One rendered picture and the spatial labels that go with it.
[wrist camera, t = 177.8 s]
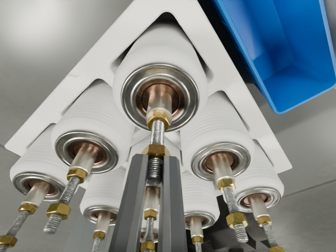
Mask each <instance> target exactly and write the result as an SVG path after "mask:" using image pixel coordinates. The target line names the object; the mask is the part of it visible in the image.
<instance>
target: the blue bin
mask: <svg viewBox="0 0 336 252"><path fill-rule="evenodd" d="M209 2H210V4H211V6H212V8H213V9H214V11H215V13H216V15H217V17H218V19H219V21H220V22H221V24H222V26H223V28H224V30H225V32H226V34H227V35H228V37H229V39H230V41H231V43H232V45H233V47H234V48H235V50H236V52H237V54H238V56H239V58H240V60H241V61H242V63H243V65H244V67H245V69H246V71H247V73H248V74H249V76H250V78H251V80H252V82H253V83H254V85H255V86H256V87H257V89H258V90H259V91H260V92H261V94H262V95H263V96H264V97H265V99H266V101H267V103H268V105H269V107H270V109H271V110H272V111H273V112H274V113H275V114H283V113H285V112H287V111H289V110H291V109H293V108H295V107H297V106H299V105H301V104H303V103H305V102H307V101H309V100H311V99H313V98H315V97H317V96H319V95H321V94H323V93H325V92H327V91H329V90H331V89H332V88H334V87H335V86H336V57H335V52H334V47H333V42H332V37H331V32H330V27H329V23H328V18H327V13H326V8H325V3H324V0H209Z"/></svg>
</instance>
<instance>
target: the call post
mask: <svg viewBox="0 0 336 252"><path fill-rule="evenodd" d="M95 226H96V224H94V223H92V222H90V221H88V220H86V219H85V218H84V216H83V214H82V213H81V210H79V213H78V215H77V217H76V220H75V222H74V225H73V227H72V230H71V232H70V235H69V237H68V240H67V242H66V244H65V247H64V249H63V252H92V248H93V245H94V242H95V240H94V239H93V235H94V229H95ZM110 228H111V226H108V229H107V233H106V235H105V237H104V240H101V242H100V245H99V248H98V252H105V248H106V244H107V240H108V236H109V232H110Z"/></svg>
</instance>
